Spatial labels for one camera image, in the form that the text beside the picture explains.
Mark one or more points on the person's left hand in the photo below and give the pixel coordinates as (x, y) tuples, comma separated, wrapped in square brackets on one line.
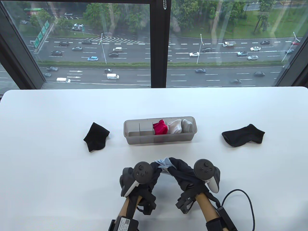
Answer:
[(156, 173)]

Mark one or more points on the person's right hand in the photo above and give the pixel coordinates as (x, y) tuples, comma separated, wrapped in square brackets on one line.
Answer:
[(185, 175)]

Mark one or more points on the pink sock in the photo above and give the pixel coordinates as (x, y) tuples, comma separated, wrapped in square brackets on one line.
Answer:
[(161, 122), (160, 130)]

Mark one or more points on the white sock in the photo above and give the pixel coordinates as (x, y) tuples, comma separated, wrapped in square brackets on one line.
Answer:
[(173, 128), (177, 122)]

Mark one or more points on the grey sock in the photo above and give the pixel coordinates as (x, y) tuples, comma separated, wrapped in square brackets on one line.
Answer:
[(187, 127), (184, 121)]

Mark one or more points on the black sock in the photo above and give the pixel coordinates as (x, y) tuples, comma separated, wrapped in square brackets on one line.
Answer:
[(243, 136), (96, 137)]

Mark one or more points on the person's right forearm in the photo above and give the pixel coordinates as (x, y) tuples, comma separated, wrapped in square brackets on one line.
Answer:
[(207, 205)]

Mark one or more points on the person's left forearm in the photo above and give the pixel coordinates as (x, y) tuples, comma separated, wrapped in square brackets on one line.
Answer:
[(126, 207)]

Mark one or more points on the grey white tracking controller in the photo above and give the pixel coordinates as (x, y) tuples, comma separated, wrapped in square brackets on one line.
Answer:
[(204, 168), (143, 172)]

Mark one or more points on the grey plastic divided organizer box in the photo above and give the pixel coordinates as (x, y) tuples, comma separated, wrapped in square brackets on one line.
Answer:
[(142, 138)]

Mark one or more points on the black labelled sensor box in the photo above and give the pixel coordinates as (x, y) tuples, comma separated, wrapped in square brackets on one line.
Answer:
[(126, 223), (226, 219)]

